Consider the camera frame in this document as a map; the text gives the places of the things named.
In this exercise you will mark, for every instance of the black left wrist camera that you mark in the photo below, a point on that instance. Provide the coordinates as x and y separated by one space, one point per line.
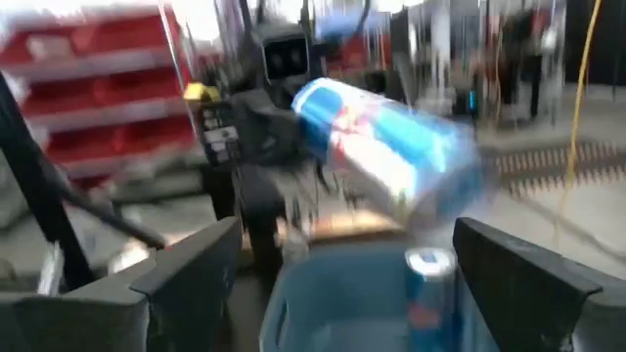
286 58

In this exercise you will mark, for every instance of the metal shelf with red bins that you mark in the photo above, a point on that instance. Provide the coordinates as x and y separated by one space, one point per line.
98 88

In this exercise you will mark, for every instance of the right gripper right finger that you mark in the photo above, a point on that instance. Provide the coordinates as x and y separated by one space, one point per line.
528 303

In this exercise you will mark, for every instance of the yellow tape tag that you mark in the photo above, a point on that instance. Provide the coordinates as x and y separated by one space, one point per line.
200 93

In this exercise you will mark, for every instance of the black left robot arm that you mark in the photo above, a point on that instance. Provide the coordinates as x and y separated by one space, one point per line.
259 205

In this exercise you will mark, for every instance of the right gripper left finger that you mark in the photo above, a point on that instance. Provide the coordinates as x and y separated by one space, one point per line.
186 303

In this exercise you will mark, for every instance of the black aluminium table frame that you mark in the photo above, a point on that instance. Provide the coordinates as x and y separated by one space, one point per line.
34 171

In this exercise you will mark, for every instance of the orange black striped mat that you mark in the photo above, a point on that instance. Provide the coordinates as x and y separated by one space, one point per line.
538 166

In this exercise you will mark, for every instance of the blue plastic bin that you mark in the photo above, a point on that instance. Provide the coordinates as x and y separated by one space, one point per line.
342 313

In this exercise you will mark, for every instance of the slim Red Bull can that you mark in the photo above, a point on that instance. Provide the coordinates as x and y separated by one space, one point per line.
430 293
391 142

